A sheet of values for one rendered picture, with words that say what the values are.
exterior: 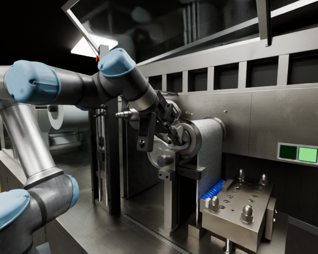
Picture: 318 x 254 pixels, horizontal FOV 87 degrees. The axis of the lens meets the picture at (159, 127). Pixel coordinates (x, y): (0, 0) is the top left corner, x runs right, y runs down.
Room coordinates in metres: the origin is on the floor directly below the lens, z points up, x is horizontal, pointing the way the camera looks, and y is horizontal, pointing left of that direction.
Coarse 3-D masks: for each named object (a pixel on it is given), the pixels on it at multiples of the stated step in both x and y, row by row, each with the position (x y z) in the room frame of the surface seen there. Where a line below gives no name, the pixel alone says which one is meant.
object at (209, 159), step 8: (208, 152) 0.64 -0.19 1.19; (216, 152) 0.70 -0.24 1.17; (200, 160) 0.59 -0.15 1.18; (208, 160) 0.64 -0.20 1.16; (216, 160) 0.71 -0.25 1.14; (208, 168) 0.65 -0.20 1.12; (216, 168) 0.71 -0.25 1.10; (208, 176) 0.65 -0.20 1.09; (216, 176) 0.71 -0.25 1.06; (200, 184) 0.59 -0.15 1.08; (208, 184) 0.65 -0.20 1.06; (200, 192) 0.59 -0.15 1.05
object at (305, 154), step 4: (300, 148) 0.65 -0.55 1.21; (304, 148) 0.64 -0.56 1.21; (308, 148) 0.63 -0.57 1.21; (300, 152) 0.65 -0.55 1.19; (304, 152) 0.64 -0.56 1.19; (308, 152) 0.63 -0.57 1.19; (312, 152) 0.62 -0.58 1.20; (300, 156) 0.64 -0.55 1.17; (304, 156) 0.64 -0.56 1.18; (308, 156) 0.63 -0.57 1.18; (312, 156) 0.62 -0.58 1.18; (304, 160) 0.64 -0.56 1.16; (308, 160) 0.63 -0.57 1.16; (312, 160) 0.62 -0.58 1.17
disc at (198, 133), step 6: (180, 120) 0.62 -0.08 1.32; (186, 120) 0.60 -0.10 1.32; (192, 126) 0.59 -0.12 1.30; (198, 132) 0.57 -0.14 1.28; (168, 138) 0.65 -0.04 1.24; (198, 138) 0.57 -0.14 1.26; (168, 144) 0.65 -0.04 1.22; (198, 144) 0.57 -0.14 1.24; (198, 150) 0.57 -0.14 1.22; (180, 156) 0.62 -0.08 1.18; (186, 156) 0.60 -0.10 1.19; (192, 156) 0.59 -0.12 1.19
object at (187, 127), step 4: (176, 124) 0.62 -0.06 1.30; (180, 124) 0.61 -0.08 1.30; (184, 124) 0.60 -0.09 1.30; (184, 128) 0.60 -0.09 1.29; (188, 128) 0.59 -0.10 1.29; (192, 132) 0.58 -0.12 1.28; (192, 136) 0.58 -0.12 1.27; (192, 140) 0.58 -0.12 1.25; (196, 140) 0.57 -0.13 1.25; (192, 144) 0.58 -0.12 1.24; (176, 148) 0.62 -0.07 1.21; (188, 148) 0.59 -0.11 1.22; (192, 148) 0.58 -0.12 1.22; (180, 152) 0.61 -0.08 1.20; (184, 152) 0.60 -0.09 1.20; (188, 152) 0.59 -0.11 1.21
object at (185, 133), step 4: (184, 132) 0.58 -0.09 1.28; (188, 132) 0.59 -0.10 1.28; (184, 136) 0.58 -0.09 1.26; (188, 136) 0.58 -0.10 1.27; (172, 140) 0.62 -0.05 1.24; (184, 140) 0.58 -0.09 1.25; (188, 140) 0.57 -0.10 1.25; (184, 144) 0.58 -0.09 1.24; (188, 144) 0.58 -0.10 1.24; (180, 148) 0.59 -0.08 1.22; (184, 148) 0.58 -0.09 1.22
